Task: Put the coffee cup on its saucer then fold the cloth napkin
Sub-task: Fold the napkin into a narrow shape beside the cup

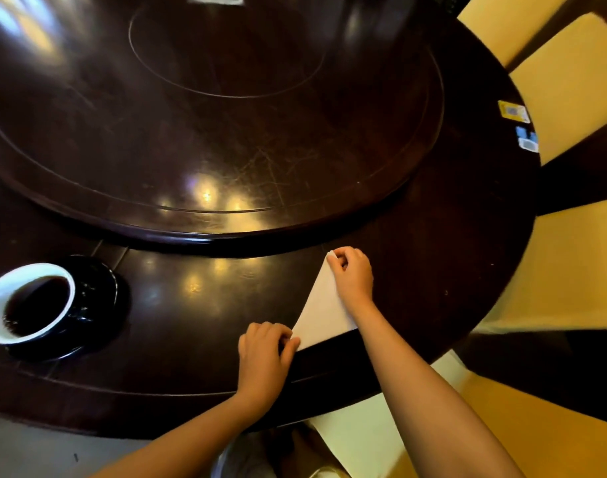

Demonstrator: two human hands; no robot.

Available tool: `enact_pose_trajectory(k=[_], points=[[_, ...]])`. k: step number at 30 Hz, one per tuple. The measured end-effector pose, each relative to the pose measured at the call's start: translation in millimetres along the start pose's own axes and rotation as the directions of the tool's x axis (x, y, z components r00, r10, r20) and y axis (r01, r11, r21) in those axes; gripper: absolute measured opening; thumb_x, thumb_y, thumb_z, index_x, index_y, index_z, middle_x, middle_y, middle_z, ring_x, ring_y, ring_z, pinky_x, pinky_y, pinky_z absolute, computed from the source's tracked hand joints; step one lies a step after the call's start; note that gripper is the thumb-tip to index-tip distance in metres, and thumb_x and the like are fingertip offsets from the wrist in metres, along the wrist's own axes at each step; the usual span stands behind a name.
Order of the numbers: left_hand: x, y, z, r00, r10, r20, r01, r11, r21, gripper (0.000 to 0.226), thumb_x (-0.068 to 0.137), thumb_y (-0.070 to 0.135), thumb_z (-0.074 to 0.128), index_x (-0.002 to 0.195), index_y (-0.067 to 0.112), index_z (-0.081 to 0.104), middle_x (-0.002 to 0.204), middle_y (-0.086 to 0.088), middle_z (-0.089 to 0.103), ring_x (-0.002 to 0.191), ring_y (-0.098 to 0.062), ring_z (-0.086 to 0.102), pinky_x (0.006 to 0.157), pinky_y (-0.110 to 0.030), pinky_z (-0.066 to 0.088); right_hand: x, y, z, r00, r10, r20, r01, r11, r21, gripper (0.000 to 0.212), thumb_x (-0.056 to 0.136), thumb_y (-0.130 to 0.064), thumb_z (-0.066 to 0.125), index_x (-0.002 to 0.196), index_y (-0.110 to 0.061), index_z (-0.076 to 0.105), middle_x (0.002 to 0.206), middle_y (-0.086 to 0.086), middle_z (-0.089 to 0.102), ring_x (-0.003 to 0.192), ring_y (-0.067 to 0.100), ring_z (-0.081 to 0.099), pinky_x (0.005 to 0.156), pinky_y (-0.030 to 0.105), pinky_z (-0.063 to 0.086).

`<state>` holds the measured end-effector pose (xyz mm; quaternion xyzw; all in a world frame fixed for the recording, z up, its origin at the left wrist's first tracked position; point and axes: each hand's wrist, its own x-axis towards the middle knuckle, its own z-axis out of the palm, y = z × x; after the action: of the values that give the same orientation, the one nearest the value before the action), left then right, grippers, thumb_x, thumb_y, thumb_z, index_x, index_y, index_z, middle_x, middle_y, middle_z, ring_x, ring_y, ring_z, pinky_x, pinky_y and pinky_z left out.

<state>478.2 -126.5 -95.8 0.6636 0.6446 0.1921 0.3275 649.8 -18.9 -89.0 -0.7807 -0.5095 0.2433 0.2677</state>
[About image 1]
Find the person's left hand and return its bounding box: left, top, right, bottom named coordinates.
left=236, top=322, right=302, bottom=410

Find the blue and white sticker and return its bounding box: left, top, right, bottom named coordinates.
left=515, top=125, right=539, bottom=154

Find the person's light clothing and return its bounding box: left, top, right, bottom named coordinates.
left=210, top=422, right=351, bottom=478

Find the dark wooden lazy susan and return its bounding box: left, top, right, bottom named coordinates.
left=0, top=0, right=446, bottom=245

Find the person's right hand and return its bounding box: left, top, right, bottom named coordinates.
left=325, top=246, right=375, bottom=315

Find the person's right forearm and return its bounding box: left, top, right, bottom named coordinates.
left=352, top=299, right=526, bottom=478

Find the person's left forearm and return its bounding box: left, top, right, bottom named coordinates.
left=91, top=391, right=275, bottom=478

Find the black glossy saucer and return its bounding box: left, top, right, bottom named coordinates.
left=5, top=254, right=131, bottom=363

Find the yellow upholstered chair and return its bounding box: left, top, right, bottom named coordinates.
left=386, top=372, right=607, bottom=478
left=509, top=12, right=607, bottom=166
left=474, top=196, right=607, bottom=335
left=457, top=0, right=574, bottom=68

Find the white napkin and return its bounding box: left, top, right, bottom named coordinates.
left=292, top=251, right=359, bottom=352

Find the yellow sticker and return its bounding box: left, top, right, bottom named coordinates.
left=498, top=100, right=531, bottom=124

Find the white hanging cloth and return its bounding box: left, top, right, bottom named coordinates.
left=307, top=350, right=474, bottom=478

